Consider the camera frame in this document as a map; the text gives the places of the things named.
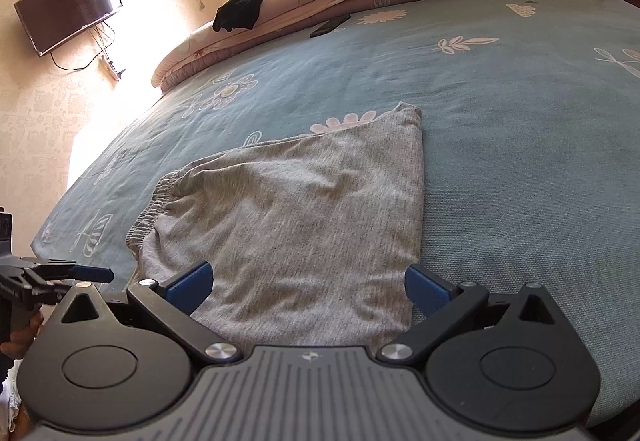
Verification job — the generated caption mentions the wall power cable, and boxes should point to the wall power cable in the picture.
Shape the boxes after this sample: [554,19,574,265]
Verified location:
[48,19,129,82]

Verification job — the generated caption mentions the grey sweatpants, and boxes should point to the grey sweatpants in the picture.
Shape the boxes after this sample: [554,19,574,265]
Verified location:
[127,103,424,351]

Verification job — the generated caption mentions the person's left hand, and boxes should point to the person's left hand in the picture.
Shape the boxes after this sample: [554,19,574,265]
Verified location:
[1,311,43,360]

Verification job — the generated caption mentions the black smartphone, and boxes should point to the black smartphone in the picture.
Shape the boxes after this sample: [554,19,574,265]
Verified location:
[309,14,352,38]

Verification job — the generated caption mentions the blue floral bed sheet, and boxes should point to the blue floral bed sheet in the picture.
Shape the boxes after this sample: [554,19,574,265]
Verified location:
[32,0,639,424]

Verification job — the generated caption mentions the wall-mounted black television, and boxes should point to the wall-mounted black television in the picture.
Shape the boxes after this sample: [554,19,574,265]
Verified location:
[14,0,122,56]

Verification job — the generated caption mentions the black garment on quilt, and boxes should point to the black garment on quilt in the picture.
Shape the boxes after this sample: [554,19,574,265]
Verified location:
[212,0,264,32]

